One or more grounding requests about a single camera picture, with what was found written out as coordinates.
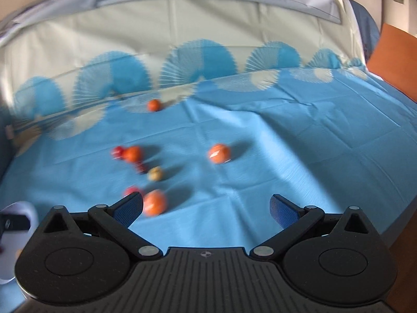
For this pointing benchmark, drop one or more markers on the blue fan-printed sheet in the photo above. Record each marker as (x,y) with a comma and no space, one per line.
(260,130)

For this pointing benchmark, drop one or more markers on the small orange kumquat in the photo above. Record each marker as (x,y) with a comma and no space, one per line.
(154,105)

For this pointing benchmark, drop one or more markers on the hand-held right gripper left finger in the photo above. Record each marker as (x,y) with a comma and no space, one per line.
(130,208)

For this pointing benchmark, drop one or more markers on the blue sofa armrest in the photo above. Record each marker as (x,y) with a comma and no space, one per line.
(366,29)

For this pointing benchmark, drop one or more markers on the orange tangerine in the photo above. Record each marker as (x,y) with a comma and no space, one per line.
(155,202)
(134,153)

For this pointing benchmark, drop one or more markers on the pale blue plate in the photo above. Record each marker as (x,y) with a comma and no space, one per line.
(18,215)

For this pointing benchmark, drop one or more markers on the small yellow fruit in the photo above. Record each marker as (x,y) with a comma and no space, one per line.
(155,173)

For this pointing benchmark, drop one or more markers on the red candy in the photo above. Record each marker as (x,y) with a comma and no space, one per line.
(131,190)

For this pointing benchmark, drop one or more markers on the dark red jujube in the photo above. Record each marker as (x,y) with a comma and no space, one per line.
(140,168)

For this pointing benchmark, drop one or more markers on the red fruit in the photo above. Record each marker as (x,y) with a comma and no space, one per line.
(117,152)

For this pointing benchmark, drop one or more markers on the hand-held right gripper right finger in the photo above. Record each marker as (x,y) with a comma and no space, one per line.
(282,211)

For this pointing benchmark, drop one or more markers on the orange pillow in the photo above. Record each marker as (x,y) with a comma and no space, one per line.
(394,58)

